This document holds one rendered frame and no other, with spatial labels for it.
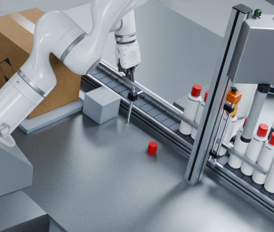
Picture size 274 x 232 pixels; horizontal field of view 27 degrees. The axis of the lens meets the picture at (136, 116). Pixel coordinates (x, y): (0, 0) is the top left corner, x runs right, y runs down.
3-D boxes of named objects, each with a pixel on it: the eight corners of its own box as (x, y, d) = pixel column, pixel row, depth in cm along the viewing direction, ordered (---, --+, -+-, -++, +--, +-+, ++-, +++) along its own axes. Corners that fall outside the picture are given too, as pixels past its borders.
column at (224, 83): (201, 181, 204) (253, 9, 165) (193, 186, 201) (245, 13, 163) (191, 174, 207) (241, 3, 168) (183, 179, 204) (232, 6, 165)
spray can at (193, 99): (195, 133, 218) (207, 88, 206) (185, 137, 215) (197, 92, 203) (185, 125, 221) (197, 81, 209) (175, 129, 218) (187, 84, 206)
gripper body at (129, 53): (123, 42, 218) (126, 70, 222) (141, 36, 225) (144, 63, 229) (109, 40, 223) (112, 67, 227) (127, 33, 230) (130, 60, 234)
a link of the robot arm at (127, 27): (123, 37, 217) (140, 31, 223) (119, 2, 212) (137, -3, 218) (108, 34, 223) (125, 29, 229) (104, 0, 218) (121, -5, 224)
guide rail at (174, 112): (266, 174, 195) (268, 171, 194) (265, 175, 194) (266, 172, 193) (59, 36, 247) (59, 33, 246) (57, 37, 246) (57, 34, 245)
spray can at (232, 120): (226, 149, 213) (241, 104, 201) (224, 158, 209) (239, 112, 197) (212, 145, 214) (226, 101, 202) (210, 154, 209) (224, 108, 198)
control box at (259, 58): (283, 85, 177) (304, 30, 166) (231, 84, 172) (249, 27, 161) (271, 67, 184) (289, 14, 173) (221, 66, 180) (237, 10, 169)
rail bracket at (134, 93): (140, 118, 228) (147, 84, 219) (127, 125, 224) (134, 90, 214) (134, 115, 230) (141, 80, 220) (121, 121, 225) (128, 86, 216)
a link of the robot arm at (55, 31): (41, 96, 176) (95, 39, 176) (-3, 55, 177) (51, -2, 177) (48, 98, 188) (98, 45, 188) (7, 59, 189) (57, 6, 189)
